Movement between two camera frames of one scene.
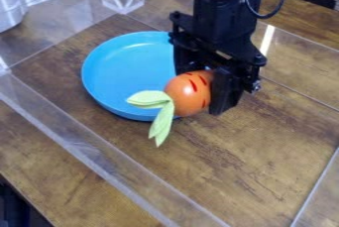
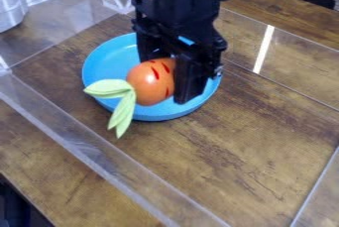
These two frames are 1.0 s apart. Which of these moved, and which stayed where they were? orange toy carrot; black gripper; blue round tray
Moved: orange toy carrot; black gripper
Stayed: blue round tray
